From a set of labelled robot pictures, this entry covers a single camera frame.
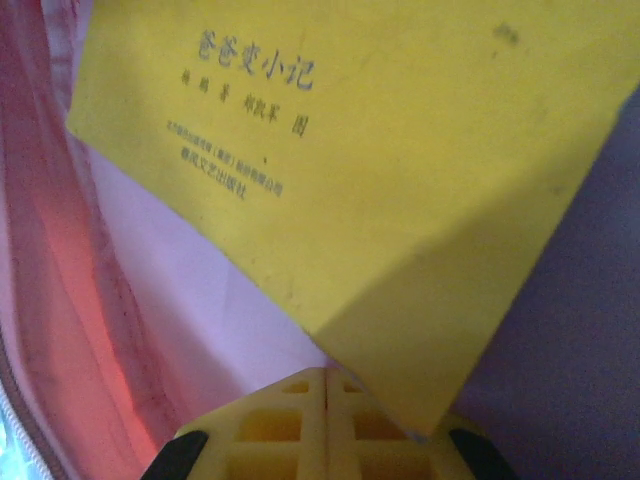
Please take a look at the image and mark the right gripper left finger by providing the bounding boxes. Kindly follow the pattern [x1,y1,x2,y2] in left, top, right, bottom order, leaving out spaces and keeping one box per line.
[144,367,327,480]

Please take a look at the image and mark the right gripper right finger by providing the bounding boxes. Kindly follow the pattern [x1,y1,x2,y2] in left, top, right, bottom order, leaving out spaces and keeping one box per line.
[326,370,517,480]

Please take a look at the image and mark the pink student backpack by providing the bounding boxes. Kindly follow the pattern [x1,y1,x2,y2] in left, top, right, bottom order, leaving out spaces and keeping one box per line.
[0,0,361,480]

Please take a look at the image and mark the yellow book with cartoon cover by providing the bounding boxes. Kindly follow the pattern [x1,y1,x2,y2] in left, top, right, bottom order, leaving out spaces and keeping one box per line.
[66,0,640,441]

